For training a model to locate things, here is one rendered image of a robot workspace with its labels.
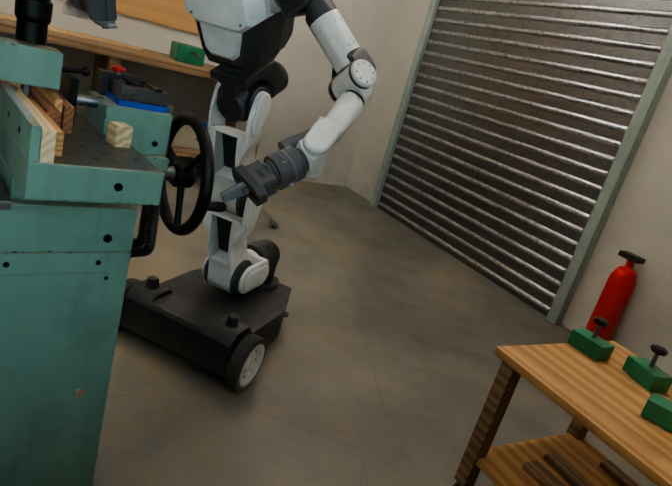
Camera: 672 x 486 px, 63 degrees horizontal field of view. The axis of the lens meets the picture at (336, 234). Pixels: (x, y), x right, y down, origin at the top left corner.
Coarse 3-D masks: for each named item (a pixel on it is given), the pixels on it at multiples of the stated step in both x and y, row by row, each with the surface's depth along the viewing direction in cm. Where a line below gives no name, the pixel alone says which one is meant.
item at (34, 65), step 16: (0, 48) 96; (16, 48) 97; (32, 48) 99; (48, 48) 103; (0, 64) 97; (16, 64) 98; (32, 64) 100; (48, 64) 101; (0, 80) 98; (16, 80) 99; (32, 80) 101; (48, 80) 102
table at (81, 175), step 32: (0, 128) 99; (64, 160) 86; (96, 160) 91; (128, 160) 96; (160, 160) 115; (32, 192) 83; (64, 192) 86; (96, 192) 89; (128, 192) 92; (160, 192) 95
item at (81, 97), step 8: (64, 72) 107; (64, 80) 107; (72, 80) 103; (64, 88) 107; (72, 88) 104; (64, 96) 107; (72, 96) 104; (80, 96) 108; (88, 96) 109; (96, 96) 111; (72, 104) 105; (80, 104) 109; (88, 104) 110; (96, 104) 111
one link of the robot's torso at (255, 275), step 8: (248, 256) 222; (256, 256) 222; (256, 264) 214; (264, 264) 220; (248, 272) 209; (256, 272) 213; (264, 272) 220; (240, 280) 207; (248, 280) 209; (256, 280) 216; (264, 280) 223; (240, 288) 208; (248, 288) 212
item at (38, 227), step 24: (0, 216) 90; (24, 216) 92; (48, 216) 94; (72, 216) 97; (96, 216) 99; (120, 216) 102; (0, 240) 91; (24, 240) 93; (48, 240) 96; (72, 240) 98; (96, 240) 101; (120, 240) 104
